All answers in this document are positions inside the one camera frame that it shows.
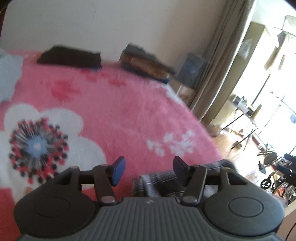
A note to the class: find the black folded garment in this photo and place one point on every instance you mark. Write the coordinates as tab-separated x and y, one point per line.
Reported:
71	57

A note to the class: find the blue box on nightstand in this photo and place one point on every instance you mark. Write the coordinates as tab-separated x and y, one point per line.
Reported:
191	70

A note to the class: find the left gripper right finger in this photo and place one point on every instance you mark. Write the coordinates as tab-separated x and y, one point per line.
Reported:
192	178

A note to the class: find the grey folded garment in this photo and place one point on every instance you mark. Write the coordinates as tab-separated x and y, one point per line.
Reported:
10	73

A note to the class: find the beige curtain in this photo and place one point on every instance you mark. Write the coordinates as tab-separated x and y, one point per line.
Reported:
220	55

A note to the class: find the wheelchair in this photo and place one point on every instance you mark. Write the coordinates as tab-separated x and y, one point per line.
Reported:
281	181

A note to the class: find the pink floral blanket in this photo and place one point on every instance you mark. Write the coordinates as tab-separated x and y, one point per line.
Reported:
99	116

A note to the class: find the folding table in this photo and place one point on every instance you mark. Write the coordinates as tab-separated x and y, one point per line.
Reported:
243	123

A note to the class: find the black office chair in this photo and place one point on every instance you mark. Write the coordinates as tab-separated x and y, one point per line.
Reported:
269	157

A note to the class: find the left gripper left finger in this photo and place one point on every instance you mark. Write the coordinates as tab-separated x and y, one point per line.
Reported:
105	178

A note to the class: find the black white plaid shirt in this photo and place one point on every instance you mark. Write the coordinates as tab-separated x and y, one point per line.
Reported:
166	184

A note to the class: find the dark brown folded garment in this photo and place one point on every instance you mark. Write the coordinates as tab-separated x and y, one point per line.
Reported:
136	60

